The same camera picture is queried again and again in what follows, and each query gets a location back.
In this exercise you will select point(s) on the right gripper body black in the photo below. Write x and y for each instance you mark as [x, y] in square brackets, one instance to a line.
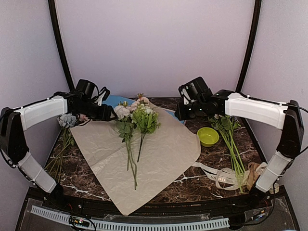
[197, 110]

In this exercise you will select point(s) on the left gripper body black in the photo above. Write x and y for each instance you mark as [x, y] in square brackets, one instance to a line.
[93, 113]

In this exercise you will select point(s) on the white rose fake flower stem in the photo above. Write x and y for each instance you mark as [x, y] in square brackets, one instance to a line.
[125, 128]

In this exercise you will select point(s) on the green leafy fake flower bunch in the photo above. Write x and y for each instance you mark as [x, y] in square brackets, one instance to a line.
[145, 120]

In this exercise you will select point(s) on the beige pink wrapping paper sheet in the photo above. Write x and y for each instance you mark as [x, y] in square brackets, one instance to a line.
[160, 159]

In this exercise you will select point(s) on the pink rose fake flower stem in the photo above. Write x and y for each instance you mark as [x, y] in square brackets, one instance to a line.
[140, 98]

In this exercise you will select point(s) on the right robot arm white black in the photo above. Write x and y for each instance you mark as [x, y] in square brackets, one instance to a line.
[220, 108]

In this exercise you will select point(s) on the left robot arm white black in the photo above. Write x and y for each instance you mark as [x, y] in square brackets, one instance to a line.
[28, 125]

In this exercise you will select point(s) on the left pile of fake flowers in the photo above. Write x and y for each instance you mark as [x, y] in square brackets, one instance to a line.
[66, 122]

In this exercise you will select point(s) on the pile of fake flowers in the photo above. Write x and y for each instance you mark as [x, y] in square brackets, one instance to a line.
[66, 122]
[231, 142]

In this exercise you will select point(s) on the right pile of fake flowers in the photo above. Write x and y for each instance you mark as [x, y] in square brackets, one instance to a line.
[231, 142]

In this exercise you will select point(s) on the blue wrapping paper sheet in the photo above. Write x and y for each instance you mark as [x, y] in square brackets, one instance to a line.
[113, 101]

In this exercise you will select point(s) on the lime green bowl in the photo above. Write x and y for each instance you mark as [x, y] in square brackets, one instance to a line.
[208, 136]

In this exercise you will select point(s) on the white printed ribbon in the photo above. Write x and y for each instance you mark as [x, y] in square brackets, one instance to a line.
[225, 178]

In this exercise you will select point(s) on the brown twine ribbon bundle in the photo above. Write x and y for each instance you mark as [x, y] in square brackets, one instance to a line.
[255, 170]

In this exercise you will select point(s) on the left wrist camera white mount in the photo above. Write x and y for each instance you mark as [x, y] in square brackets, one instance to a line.
[102, 96]

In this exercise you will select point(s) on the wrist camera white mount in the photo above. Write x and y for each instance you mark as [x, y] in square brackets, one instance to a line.
[195, 91]
[102, 96]

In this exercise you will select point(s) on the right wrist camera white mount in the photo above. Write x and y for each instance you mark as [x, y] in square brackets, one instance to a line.
[195, 91]

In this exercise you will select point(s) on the white slotted cable duct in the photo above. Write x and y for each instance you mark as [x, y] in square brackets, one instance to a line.
[122, 223]

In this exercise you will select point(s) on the right black frame post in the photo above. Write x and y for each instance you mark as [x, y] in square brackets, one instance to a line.
[250, 45]

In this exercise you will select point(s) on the black frame post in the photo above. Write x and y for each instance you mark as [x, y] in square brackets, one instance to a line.
[59, 43]
[250, 45]

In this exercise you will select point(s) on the left black frame post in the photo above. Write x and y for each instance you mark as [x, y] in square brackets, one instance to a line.
[59, 43]

